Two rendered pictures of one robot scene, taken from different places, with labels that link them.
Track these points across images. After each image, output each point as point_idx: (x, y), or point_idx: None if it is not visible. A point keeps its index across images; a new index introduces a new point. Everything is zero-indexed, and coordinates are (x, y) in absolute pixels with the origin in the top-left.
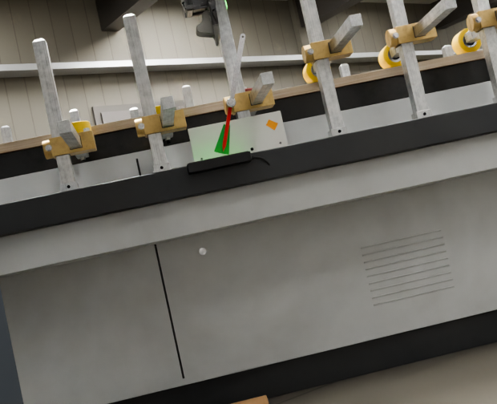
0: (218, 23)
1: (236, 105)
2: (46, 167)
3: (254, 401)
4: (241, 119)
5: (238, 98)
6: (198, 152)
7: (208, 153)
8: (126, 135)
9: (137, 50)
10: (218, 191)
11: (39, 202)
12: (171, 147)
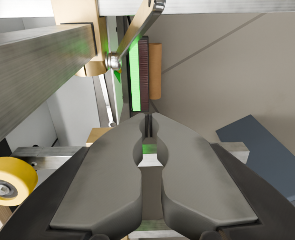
0: (208, 142)
1: (106, 50)
2: None
3: (158, 51)
4: (110, 41)
5: (103, 43)
6: (121, 103)
7: (121, 91)
8: (14, 209)
9: None
10: None
11: None
12: (12, 144)
